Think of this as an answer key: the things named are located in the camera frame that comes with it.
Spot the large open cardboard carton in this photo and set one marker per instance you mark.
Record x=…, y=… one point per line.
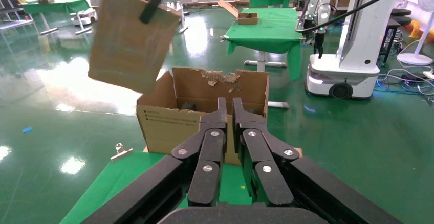
x=162, y=127

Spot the small blue floor scrap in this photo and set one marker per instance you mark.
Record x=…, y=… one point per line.
x=27, y=130

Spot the white standing fan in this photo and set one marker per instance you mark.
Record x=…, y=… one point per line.
x=418, y=59

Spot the black round stool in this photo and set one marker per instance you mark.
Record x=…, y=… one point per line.
x=400, y=12

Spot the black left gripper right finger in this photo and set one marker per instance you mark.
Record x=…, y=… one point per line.
x=261, y=154

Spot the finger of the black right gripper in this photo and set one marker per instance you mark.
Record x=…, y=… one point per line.
x=154, y=4

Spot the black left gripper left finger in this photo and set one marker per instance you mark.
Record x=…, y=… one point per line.
x=212, y=148

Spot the small open cardboard carton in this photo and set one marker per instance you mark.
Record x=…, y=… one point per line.
x=247, y=19

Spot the silver binder clip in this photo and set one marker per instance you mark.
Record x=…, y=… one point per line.
x=120, y=154

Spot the white wheeled robot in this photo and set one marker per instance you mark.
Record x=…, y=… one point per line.
x=359, y=46

